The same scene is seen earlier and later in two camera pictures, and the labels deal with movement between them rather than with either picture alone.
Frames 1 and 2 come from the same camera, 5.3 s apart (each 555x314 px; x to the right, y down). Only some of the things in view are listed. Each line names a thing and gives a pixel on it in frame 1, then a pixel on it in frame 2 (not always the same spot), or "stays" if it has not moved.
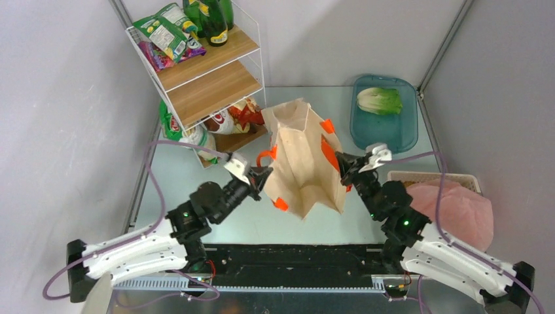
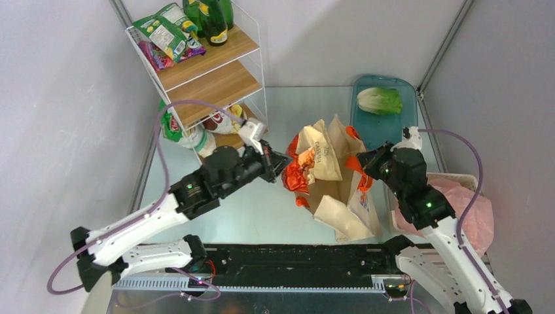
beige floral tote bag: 305,164 to 349,207
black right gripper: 353,167 to 375,159
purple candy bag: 158,59 stays
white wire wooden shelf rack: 207,66 stays
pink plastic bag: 466,218 stays
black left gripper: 253,184 to 268,162
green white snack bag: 172,131 stays
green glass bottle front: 214,22 stays
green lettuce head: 380,101 stays
